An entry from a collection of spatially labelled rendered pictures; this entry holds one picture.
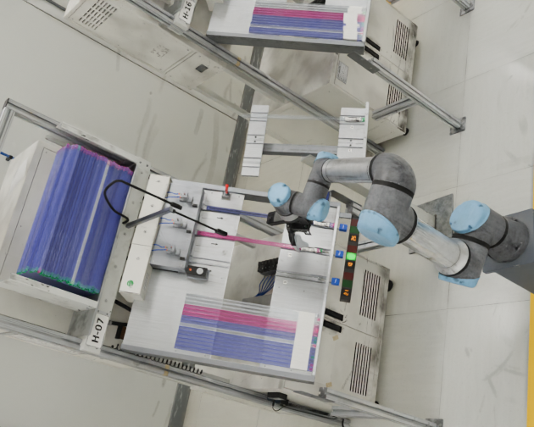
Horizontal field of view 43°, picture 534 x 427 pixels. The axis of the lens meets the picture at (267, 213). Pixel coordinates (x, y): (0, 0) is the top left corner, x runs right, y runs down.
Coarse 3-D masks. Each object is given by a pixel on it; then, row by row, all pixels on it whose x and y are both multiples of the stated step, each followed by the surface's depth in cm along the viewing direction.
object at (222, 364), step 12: (120, 348) 246; (132, 348) 246; (144, 348) 246; (180, 360) 247; (192, 360) 243; (204, 360) 243; (216, 360) 243; (252, 372) 243; (264, 372) 240; (276, 372) 240; (288, 372) 240; (312, 384) 243
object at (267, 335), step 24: (192, 312) 251; (216, 312) 250; (240, 312) 250; (264, 312) 249; (288, 312) 249; (192, 336) 247; (216, 336) 246; (240, 336) 246; (264, 336) 246; (288, 336) 245; (312, 336) 245; (264, 360) 242; (288, 360) 242; (312, 360) 241
